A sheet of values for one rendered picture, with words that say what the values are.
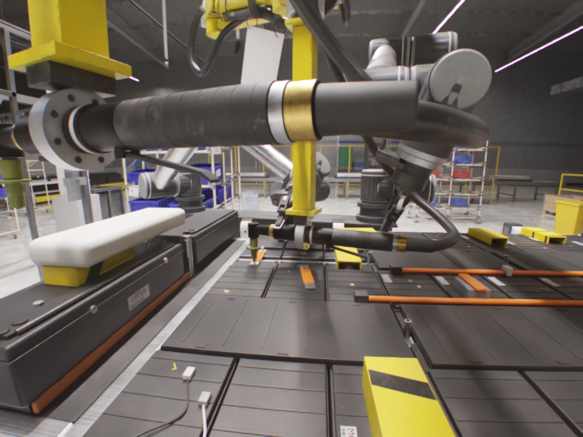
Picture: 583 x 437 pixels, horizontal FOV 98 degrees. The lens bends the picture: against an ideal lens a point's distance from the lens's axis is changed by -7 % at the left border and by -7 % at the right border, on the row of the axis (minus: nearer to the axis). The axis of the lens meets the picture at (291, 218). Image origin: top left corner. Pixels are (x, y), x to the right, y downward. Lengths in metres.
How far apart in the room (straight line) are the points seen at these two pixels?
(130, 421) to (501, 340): 0.57
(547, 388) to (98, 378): 0.65
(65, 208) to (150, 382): 4.12
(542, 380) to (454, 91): 0.48
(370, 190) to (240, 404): 1.66
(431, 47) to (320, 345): 1.29
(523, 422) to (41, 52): 0.64
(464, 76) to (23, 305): 0.81
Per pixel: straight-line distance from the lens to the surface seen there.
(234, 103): 0.21
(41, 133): 0.35
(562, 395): 0.55
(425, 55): 1.47
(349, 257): 0.85
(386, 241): 0.71
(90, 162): 0.36
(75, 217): 4.42
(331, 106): 0.19
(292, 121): 0.19
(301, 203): 0.73
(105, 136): 0.31
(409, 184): 0.64
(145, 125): 0.26
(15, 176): 0.51
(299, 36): 0.78
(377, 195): 1.92
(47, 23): 0.38
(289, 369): 0.46
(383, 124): 0.19
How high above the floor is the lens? 1.30
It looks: 11 degrees down
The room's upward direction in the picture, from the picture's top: straight up
